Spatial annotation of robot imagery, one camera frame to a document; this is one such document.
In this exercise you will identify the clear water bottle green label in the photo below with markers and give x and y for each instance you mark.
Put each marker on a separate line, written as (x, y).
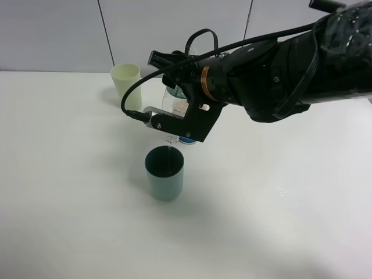
(170, 95)

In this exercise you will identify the light green tall plastic cup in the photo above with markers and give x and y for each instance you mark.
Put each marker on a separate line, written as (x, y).
(124, 76)

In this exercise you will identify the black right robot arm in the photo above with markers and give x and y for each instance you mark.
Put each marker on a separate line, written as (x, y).
(274, 79)

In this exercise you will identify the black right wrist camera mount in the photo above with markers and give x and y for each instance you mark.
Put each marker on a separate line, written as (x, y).
(196, 124)

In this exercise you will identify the teal green plastic cup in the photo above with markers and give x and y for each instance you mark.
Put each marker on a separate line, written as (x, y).
(165, 169)

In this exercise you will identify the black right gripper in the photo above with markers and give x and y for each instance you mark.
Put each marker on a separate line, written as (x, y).
(181, 71)

